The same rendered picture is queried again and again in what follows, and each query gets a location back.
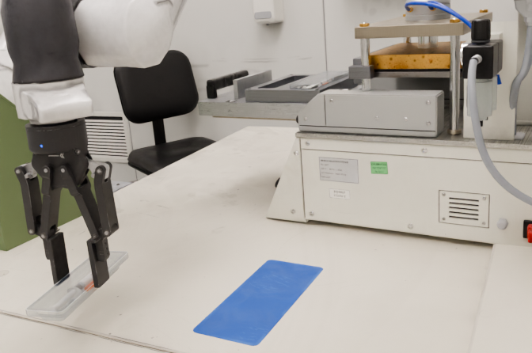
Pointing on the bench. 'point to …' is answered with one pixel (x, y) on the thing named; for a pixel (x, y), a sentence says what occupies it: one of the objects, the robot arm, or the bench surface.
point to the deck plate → (435, 138)
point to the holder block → (274, 91)
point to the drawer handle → (222, 82)
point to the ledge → (505, 303)
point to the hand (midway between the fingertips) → (78, 261)
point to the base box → (407, 189)
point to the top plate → (423, 21)
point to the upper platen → (413, 59)
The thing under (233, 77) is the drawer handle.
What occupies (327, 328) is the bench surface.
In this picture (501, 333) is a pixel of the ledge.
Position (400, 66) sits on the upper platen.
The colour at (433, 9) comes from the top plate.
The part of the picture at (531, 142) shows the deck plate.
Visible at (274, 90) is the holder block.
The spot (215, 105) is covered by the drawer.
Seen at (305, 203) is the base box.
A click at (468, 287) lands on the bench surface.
